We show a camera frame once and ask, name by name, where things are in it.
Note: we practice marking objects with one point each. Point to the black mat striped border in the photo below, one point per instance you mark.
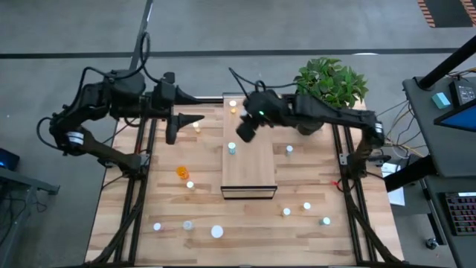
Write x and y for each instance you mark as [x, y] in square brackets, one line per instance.
[446, 13]

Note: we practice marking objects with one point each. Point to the grey cart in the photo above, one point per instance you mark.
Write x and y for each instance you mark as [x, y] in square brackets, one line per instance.
[22, 182]

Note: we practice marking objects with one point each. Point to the white round lid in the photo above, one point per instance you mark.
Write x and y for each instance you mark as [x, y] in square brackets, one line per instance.
[217, 231]

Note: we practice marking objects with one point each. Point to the black device blue light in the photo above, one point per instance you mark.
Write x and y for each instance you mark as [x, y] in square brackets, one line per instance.
[9, 160]

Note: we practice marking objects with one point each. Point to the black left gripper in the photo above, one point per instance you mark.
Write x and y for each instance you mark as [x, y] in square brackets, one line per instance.
[163, 98]

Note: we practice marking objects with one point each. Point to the yellow-green toy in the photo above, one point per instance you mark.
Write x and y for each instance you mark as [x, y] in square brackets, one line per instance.
[286, 211]

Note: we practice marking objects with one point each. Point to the teal box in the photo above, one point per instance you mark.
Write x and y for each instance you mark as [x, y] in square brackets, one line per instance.
[441, 101]

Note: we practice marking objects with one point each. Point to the black power adapter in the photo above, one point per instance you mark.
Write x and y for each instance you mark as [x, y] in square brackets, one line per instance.
[463, 94]

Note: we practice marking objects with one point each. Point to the wooden shelf black metal frame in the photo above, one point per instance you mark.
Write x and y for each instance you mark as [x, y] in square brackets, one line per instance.
[247, 164]

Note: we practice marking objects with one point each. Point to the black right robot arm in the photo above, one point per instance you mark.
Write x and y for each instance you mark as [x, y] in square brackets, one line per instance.
[334, 113]

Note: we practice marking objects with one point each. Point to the blue lit screen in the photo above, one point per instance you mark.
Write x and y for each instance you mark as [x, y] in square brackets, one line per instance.
[461, 119]

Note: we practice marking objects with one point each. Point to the grey desk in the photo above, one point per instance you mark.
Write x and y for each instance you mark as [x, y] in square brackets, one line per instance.
[435, 208]
[439, 149]

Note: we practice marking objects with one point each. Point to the white paper sheet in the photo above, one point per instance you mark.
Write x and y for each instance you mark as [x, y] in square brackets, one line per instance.
[397, 195]

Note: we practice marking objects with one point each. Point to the black pole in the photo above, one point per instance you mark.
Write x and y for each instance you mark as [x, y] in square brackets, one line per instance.
[446, 65]

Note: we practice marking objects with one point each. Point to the orange-yellow toy top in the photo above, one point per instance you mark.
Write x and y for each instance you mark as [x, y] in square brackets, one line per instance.
[306, 205]

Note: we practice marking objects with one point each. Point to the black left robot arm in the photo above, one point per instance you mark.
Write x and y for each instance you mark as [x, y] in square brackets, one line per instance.
[104, 150]

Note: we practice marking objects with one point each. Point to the pink pill bottle white cap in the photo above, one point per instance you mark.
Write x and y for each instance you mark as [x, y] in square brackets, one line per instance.
[157, 226]

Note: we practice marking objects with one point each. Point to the olive pill bottle grey cap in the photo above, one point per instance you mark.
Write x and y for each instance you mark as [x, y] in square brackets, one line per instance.
[188, 225]

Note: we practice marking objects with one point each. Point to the amber pill bottle without cap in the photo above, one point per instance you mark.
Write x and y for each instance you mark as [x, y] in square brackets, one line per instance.
[182, 172]

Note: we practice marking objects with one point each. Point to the yellow pill bottle white cap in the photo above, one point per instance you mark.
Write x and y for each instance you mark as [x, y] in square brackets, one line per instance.
[233, 103]
[196, 126]

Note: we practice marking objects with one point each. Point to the green leafy plant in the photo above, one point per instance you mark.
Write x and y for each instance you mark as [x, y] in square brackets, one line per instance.
[329, 83]

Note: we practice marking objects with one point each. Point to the black backlit keyboard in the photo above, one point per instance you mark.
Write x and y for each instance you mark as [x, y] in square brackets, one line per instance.
[463, 214]

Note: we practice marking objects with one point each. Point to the black caster wheel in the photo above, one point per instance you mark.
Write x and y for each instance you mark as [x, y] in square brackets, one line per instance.
[431, 243]

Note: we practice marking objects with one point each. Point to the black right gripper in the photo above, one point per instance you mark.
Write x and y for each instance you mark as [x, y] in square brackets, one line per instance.
[262, 108]

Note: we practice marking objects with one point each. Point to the black beam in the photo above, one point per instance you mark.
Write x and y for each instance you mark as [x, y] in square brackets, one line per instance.
[409, 173]

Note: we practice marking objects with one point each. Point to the black plant pot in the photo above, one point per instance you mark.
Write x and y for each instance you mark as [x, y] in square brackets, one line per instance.
[308, 129]

